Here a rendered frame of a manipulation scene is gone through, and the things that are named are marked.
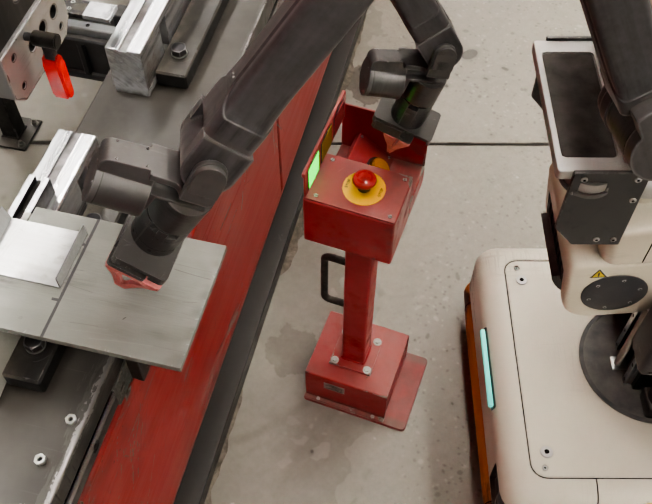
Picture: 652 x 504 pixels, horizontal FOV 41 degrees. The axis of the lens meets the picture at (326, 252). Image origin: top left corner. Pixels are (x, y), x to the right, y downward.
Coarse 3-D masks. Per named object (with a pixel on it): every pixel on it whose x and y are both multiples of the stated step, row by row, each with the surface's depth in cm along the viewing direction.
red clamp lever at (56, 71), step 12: (24, 36) 98; (36, 36) 98; (48, 36) 98; (48, 48) 99; (48, 60) 100; (60, 60) 101; (48, 72) 102; (60, 72) 102; (60, 84) 103; (60, 96) 105; (72, 96) 105
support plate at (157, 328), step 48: (96, 240) 112; (192, 240) 112; (0, 288) 108; (48, 288) 108; (96, 288) 108; (192, 288) 108; (48, 336) 104; (96, 336) 104; (144, 336) 104; (192, 336) 104
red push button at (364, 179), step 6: (354, 174) 144; (360, 174) 143; (366, 174) 143; (372, 174) 143; (354, 180) 143; (360, 180) 142; (366, 180) 142; (372, 180) 143; (360, 186) 142; (366, 186) 142; (372, 186) 142; (366, 192) 145
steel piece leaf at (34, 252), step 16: (16, 224) 113; (32, 224) 113; (0, 240) 112; (16, 240) 112; (32, 240) 112; (48, 240) 112; (64, 240) 112; (80, 240) 111; (0, 256) 111; (16, 256) 111; (32, 256) 111; (48, 256) 111; (64, 256) 111; (0, 272) 109; (16, 272) 109; (32, 272) 109; (48, 272) 109; (64, 272) 108
